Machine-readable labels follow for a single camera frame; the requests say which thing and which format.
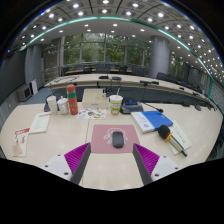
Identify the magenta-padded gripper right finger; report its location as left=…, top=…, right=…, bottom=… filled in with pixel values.
left=132, top=143, right=183, bottom=186

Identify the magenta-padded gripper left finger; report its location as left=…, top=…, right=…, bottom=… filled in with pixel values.
left=42, top=142, right=92, bottom=185

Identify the black computer mouse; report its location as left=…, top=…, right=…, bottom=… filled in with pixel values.
left=111, top=131, right=125, bottom=149

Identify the pink mouse pad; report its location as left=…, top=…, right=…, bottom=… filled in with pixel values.
left=90, top=124, right=141, bottom=155

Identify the black handheld microphone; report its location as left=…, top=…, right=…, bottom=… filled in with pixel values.
left=157, top=124, right=188, bottom=158

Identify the blue and white book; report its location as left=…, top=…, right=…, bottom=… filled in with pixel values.
left=130, top=110, right=174, bottom=134

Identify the colourful sticker sheet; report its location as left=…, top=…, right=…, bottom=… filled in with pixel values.
left=77, top=107, right=107, bottom=121

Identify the cream paper booklet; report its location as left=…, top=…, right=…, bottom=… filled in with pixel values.
left=28, top=111, right=53, bottom=135

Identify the white lidded ceramic mug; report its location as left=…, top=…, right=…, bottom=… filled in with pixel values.
left=56, top=95, right=70, bottom=116

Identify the black conference microphone console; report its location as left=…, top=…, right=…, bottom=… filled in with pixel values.
left=43, top=88, right=68, bottom=113
left=119, top=96, right=164, bottom=115

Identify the red bottle with green band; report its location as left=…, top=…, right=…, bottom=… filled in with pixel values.
left=65, top=83, right=80, bottom=116

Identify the red and white leaflet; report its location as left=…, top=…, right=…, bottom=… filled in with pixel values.
left=12, top=127, right=31, bottom=158

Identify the cream cardboard box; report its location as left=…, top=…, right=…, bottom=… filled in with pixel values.
left=81, top=88, right=110, bottom=110

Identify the printed green-white paper cup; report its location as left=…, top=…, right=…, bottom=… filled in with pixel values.
left=109, top=87, right=124, bottom=116

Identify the curved conference desk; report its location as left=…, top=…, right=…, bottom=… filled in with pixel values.
left=44, top=73, right=218, bottom=111

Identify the group of dark office chairs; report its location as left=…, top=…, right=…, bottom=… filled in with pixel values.
left=61, top=63, right=208, bottom=93

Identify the group of ceiling lights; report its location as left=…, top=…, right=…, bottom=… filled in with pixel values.
left=6, top=0, right=224, bottom=81

